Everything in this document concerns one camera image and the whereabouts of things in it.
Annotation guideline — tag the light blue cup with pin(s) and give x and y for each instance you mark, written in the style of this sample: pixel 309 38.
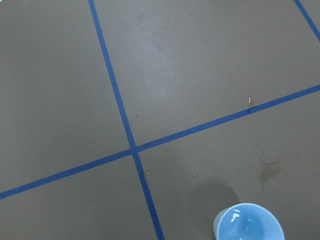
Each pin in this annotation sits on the light blue cup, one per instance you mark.
pixel 247 221

